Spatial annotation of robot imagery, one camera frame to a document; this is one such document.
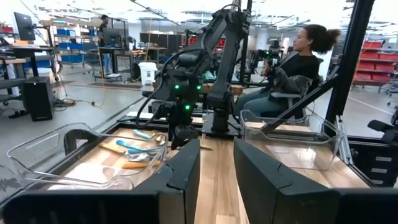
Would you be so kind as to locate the gold spoon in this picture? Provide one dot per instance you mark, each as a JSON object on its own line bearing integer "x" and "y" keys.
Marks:
{"x": 159, "y": 138}

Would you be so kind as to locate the black computer monitor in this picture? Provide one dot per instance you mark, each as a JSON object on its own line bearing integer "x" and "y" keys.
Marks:
{"x": 24, "y": 26}

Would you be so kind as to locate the black computer tower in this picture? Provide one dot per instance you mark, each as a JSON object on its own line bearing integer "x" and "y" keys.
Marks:
{"x": 38, "y": 99}

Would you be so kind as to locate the person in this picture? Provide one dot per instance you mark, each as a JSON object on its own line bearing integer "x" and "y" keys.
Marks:
{"x": 104, "y": 31}
{"x": 298, "y": 65}

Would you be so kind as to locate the black frame post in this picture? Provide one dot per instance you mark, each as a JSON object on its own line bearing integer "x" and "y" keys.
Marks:
{"x": 351, "y": 62}
{"x": 245, "y": 46}

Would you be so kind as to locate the black diagonal frame brace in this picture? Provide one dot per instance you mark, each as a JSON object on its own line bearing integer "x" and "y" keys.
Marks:
{"x": 298, "y": 105}

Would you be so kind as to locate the wooden workbench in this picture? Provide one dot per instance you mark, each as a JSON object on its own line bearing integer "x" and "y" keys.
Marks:
{"x": 236, "y": 89}

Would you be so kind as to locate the shelf with red bins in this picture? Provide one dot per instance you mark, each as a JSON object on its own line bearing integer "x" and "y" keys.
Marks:
{"x": 373, "y": 67}

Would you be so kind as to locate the gold cutlery piece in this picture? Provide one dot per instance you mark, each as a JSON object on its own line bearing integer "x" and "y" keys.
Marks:
{"x": 112, "y": 149}

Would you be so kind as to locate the white trash bin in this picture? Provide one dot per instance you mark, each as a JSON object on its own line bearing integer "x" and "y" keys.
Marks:
{"x": 147, "y": 73}

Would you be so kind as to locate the clear plastic bin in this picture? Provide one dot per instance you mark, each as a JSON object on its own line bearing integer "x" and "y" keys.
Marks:
{"x": 295, "y": 155}
{"x": 46, "y": 168}
{"x": 9, "y": 183}

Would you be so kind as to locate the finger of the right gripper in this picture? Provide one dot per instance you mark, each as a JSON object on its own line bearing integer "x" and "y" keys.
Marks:
{"x": 178, "y": 135}
{"x": 192, "y": 133}

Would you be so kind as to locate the silver aluminium extrusion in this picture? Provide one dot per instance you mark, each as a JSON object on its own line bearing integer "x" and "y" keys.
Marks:
{"x": 343, "y": 140}

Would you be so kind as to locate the dark office chair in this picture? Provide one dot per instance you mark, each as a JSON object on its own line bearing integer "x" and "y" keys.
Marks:
{"x": 286, "y": 95}

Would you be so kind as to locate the black desk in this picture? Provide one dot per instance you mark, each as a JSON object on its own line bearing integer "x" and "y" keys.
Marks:
{"x": 28, "y": 49}

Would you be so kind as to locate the shelf with blue bins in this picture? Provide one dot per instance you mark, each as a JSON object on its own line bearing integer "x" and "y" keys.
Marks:
{"x": 74, "y": 46}

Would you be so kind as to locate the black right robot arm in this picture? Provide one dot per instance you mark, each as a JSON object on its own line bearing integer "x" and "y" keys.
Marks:
{"x": 228, "y": 56}

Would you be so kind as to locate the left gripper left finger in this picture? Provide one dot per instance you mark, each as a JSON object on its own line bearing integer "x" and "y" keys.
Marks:
{"x": 93, "y": 208}

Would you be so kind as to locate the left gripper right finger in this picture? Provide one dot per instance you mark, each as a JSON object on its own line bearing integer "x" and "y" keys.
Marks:
{"x": 295, "y": 202}

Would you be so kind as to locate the black device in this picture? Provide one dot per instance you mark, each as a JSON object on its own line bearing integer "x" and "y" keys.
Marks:
{"x": 382, "y": 127}

